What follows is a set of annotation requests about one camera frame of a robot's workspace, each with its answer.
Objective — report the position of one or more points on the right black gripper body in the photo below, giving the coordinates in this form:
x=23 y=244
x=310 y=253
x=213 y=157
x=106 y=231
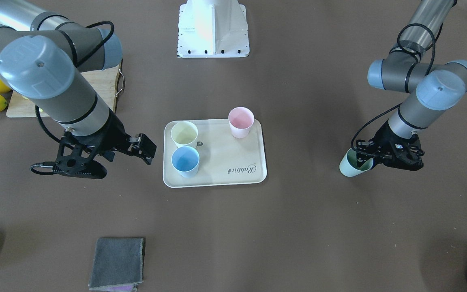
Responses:
x=114 y=134

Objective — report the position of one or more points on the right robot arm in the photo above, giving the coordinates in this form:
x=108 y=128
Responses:
x=43 y=55

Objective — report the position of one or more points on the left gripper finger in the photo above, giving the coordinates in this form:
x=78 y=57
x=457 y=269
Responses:
x=369 y=161
x=366 y=148

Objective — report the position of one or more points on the blue cup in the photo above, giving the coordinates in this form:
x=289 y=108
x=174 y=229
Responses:
x=185 y=161

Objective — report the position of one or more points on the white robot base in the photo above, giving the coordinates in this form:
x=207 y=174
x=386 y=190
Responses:
x=212 y=29

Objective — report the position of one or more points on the cream rabbit tray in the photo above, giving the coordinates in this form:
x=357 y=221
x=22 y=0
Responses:
x=224 y=159

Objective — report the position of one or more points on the cream yellow cup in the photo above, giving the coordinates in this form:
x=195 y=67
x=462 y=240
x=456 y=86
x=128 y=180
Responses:
x=184 y=134

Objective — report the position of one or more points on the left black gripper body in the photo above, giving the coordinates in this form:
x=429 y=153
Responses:
x=384 y=138

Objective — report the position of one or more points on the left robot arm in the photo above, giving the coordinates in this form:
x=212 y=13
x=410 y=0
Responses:
x=432 y=89

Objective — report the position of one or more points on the green cup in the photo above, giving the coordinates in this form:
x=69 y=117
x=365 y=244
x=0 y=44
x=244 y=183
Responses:
x=348 y=165

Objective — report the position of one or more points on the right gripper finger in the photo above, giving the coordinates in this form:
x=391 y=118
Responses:
x=145 y=156
x=141 y=141

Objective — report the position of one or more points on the wooden cutting board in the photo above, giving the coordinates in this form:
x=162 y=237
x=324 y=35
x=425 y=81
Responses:
x=108 y=83

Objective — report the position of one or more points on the grey folded cloth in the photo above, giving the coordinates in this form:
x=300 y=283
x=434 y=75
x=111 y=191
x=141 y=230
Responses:
x=117 y=264

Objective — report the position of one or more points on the pink cup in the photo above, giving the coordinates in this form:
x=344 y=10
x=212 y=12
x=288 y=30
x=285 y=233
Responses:
x=240 y=120

